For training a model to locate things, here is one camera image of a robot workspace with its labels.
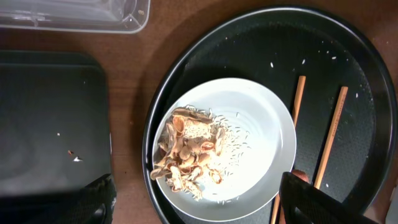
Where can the clear plastic bin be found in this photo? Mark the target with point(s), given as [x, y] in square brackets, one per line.
[94, 16]

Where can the round black tray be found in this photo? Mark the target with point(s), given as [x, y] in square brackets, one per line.
[274, 46]

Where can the black rectangular tray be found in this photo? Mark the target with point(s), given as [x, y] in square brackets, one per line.
[55, 134]

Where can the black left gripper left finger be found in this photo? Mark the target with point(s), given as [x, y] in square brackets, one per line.
[93, 203]

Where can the orange carrot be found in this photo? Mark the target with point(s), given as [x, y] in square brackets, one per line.
[302, 175]

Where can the grey round plate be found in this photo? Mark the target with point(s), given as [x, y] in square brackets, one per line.
[267, 150]

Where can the peanut shells and rice scraps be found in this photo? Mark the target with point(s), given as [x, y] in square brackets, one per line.
[197, 149]

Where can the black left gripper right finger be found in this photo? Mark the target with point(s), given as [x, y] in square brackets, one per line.
[303, 203]

